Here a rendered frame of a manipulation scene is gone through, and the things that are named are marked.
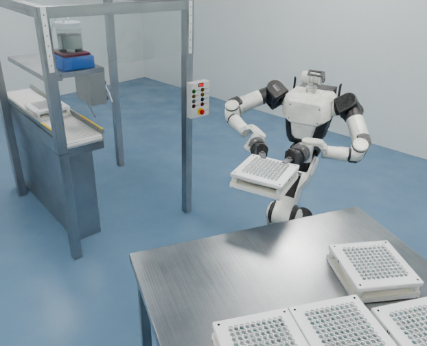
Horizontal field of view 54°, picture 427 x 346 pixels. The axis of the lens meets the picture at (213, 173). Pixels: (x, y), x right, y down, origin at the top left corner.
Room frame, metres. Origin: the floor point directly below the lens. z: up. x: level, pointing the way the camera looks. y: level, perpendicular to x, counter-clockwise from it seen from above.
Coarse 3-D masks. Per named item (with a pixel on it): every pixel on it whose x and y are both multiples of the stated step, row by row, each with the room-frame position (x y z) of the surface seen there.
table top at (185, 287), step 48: (192, 240) 1.41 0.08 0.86; (240, 240) 1.42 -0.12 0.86; (288, 240) 1.43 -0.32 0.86; (336, 240) 1.44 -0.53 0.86; (144, 288) 1.12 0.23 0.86; (192, 288) 1.13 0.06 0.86; (240, 288) 1.13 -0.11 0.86; (288, 288) 1.14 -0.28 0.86; (336, 288) 1.15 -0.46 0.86; (192, 336) 0.92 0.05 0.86
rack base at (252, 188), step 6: (240, 180) 1.69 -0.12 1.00; (294, 180) 1.71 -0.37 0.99; (234, 186) 1.65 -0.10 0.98; (240, 186) 1.64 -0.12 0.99; (246, 186) 1.63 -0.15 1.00; (252, 186) 1.63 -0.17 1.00; (258, 186) 1.63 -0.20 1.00; (288, 186) 1.64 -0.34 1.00; (252, 192) 1.61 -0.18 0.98; (258, 192) 1.60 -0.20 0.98; (264, 192) 1.59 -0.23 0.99; (270, 192) 1.58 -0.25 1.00; (282, 192) 1.59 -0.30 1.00; (276, 198) 1.56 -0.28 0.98
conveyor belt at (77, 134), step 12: (12, 96) 3.31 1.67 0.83; (24, 96) 3.32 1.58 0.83; (36, 96) 3.34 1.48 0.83; (48, 120) 2.79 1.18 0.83; (72, 120) 2.81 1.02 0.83; (72, 132) 2.58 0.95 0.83; (84, 132) 2.59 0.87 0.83; (96, 132) 2.59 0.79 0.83; (72, 144) 2.43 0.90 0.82; (84, 144) 2.48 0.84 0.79
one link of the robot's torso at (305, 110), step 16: (288, 96) 2.27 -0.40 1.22; (304, 96) 2.23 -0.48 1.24; (320, 96) 2.21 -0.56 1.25; (336, 96) 2.29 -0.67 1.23; (288, 112) 2.24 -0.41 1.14; (304, 112) 2.20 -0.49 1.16; (320, 112) 2.16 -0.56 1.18; (336, 112) 2.19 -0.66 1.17; (288, 128) 2.26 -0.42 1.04; (304, 128) 2.20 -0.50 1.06; (320, 128) 2.18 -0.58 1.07
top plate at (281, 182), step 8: (248, 160) 1.80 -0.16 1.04; (272, 160) 1.81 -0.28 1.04; (240, 168) 1.71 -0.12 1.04; (256, 168) 1.72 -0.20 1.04; (288, 168) 1.73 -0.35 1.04; (296, 168) 1.73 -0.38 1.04; (232, 176) 1.66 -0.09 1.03; (240, 176) 1.64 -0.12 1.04; (248, 176) 1.64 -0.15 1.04; (256, 176) 1.64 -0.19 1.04; (280, 176) 1.64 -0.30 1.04; (288, 176) 1.65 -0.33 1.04; (264, 184) 1.59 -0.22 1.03; (272, 184) 1.58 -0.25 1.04; (280, 184) 1.57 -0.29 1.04
